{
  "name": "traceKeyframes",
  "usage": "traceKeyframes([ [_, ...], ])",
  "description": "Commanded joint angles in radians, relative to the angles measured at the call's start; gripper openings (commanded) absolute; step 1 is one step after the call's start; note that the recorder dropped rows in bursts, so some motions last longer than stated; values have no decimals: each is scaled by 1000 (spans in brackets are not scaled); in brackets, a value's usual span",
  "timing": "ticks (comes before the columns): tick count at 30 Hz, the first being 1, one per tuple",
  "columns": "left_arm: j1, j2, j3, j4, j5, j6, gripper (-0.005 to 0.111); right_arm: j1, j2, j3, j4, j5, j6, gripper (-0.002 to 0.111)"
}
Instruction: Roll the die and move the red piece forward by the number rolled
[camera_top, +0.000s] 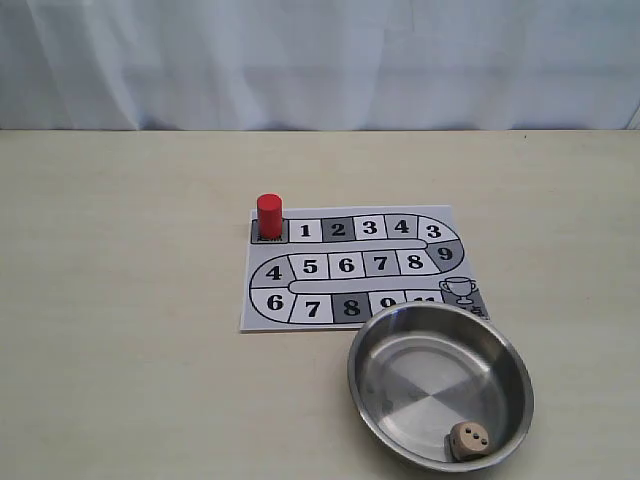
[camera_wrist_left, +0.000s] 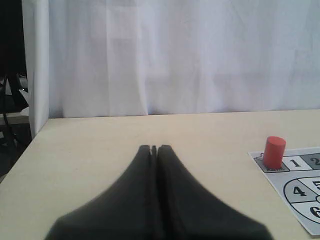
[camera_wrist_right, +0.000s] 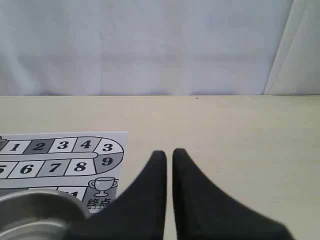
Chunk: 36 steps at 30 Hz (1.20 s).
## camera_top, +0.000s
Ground stainless steel bowl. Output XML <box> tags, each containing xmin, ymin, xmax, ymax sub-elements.
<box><xmin>347</xmin><ymin>301</ymin><xmax>535</xmax><ymax>474</ymax></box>

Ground wooden die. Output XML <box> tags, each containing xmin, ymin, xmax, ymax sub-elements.
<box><xmin>449</xmin><ymin>421</ymin><xmax>491</xmax><ymax>462</ymax></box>

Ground white paper game board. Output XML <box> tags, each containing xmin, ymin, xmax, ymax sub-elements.
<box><xmin>240</xmin><ymin>205</ymin><xmax>490</xmax><ymax>333</ymax></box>

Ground white backdrop curtain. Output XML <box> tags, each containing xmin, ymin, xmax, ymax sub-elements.
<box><xmin>1</xmin><ymin>1</ymin><xmax>639</xmax><ymax>130</ymax></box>

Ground red cylinder game piece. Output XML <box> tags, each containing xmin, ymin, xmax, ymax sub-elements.
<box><xmin>256</xmin><ymin>193</ymin><xmax>283</xmax><ymax>240</ymax></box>

